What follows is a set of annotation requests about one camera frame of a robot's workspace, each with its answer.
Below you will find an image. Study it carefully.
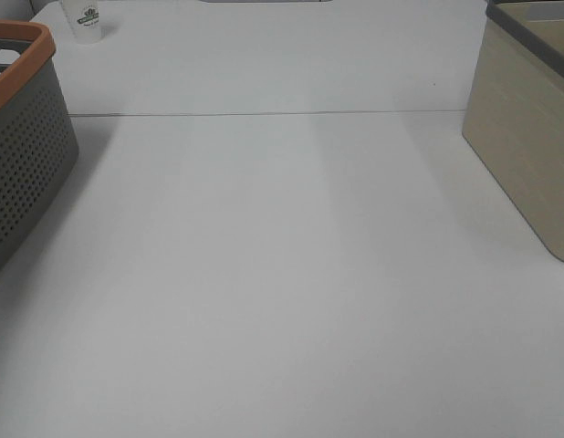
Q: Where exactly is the grey perforated basket orange rim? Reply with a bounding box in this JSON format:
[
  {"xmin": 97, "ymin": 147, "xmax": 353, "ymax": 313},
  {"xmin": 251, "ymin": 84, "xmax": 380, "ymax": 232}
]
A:
[{"xmin": 0, "ymin": 20, "xmax": 78, "ymax": 271}]

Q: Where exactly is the beige bin grey rim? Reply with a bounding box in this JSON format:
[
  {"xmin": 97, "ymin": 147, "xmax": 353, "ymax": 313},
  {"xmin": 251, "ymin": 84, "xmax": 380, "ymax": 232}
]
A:
[{"xmin": 462, "ymin": 1, "xmax": 564, "ymax": 262}]

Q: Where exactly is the white paper cup green logo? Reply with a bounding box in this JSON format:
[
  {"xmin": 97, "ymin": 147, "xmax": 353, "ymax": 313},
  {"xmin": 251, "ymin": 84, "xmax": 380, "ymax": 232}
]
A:
[{"xmin": 59, "ymin": 0, "xmax": 102, "ymax": 44}]

